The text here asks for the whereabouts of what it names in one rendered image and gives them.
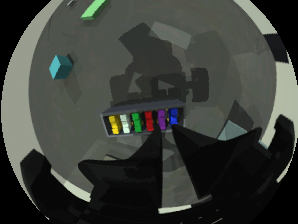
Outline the teal cube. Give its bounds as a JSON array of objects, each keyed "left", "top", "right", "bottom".
[{"left": 49, "top": 55, "right": 73, "bottom": 80}]

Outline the red fuse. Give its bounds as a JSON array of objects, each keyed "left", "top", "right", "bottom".
[{"left": 145, "top": 112, "right": 153, "bottom": 131}]

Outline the green flat bar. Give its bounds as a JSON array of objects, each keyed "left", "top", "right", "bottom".
[{"left": 81, "top": 0, "right": 110, "bottom": 20}]

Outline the blue fuse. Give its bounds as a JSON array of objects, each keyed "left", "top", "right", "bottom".
[{"left": 169, "top": 108, "right": 178, "bottom": 125}]

